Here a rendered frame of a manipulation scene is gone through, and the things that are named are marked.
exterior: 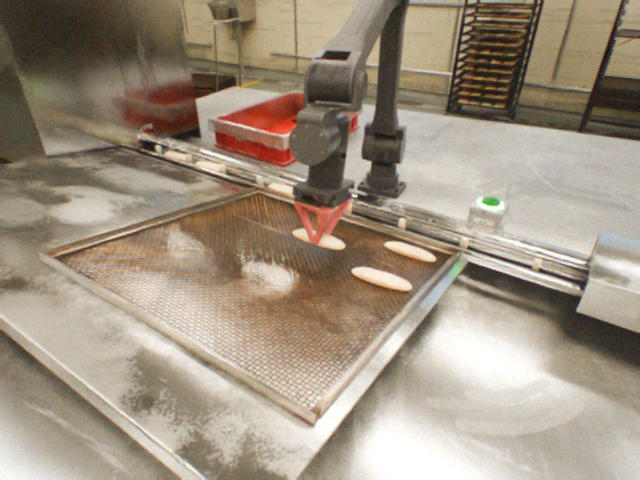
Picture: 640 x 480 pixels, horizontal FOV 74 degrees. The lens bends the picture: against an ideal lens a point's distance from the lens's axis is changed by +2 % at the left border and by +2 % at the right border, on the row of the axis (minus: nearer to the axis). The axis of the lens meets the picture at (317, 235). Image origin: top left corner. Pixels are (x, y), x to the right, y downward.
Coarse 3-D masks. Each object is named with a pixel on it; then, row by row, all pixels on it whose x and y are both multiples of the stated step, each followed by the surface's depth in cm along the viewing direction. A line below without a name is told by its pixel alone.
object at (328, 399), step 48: (240, 192) 98; (96, 240) 71; (144, 240) 73; (192, 240) 75; (240, 240) 77; (288, 240) 79; (384, 240) 84; (96, 288) 57; (288, 288) 63; (336, 288) 65; (384, 288) 66; (432, 288) 68; (192, 336) 51; (336, 336) 54; (384, 336) 53; (336, 384) 46
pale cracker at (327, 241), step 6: (294, 234) 73; (300, 234) 72; (306, 234) 72; (324, 234) 72; (306, 240) 71; (324, 240) 70; (330, 240) 71; (336, 240) 71; (324, 246) 70; (330, 246) 70; (336, 246) 70; (342, 246) 70
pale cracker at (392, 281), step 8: (352, 272) 69; (360, 272) 68; (368, 272) 68; (376, 272) 69; (384, 272) 69; (368, 280) 67; (376, 280) 67; (384, 280) 67; (392, 280) 67; (400, 280) 67; (392, 288) 66; (400, 288) 66; (408, 288) 66
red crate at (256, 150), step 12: (288, 120) 172; (276, 132) 160; (288, 132) 160; (216, 144) 146; (228, 144) 143; (240, 144) 140; (252, 144) 137; (252, 156) 138; (264, 156) 136; (276, 156) 133; (288, 156) 133
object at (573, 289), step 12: (156, 156) 131; (168, 156) 129; (192, 168) 123; (204, 168) 121; (228, 180) 117; (240, 180) 115; (432, 240) 90; (468, 252) 86; (480, 264) 85; (492, 264) 83; (504, 264) 82; (528, 276) 80; (540, 276) 79; (564, 288) 77; (576, 288) 76
